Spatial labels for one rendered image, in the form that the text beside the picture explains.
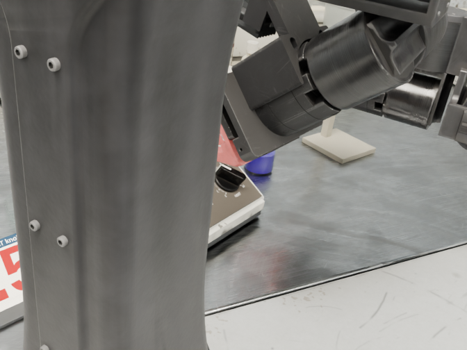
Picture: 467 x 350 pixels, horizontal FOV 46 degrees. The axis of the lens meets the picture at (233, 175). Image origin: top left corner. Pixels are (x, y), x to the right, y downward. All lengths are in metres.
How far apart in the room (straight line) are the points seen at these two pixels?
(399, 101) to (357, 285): 0.20
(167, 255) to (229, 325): 0.33
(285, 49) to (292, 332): 0.25
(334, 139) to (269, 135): 0.44
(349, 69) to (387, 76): 0.02
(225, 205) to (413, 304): 0.21
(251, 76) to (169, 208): 0.25
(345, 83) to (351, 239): 0.30
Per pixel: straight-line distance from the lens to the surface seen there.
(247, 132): 0.39
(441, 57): 0.60
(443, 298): 0.60
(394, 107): 0.62
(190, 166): 0.16
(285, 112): 0.40
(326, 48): 0.37
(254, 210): 0.61
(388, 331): 0.53
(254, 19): 0.41
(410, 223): 0.70
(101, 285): 0.16
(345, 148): 0.83
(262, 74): 0.39
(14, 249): 0.52
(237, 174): 0.59
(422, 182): 0.81
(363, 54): 0.36
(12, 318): 0.50
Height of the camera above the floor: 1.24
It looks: 29 degrees down
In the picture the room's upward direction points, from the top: 8 degrees clockwise
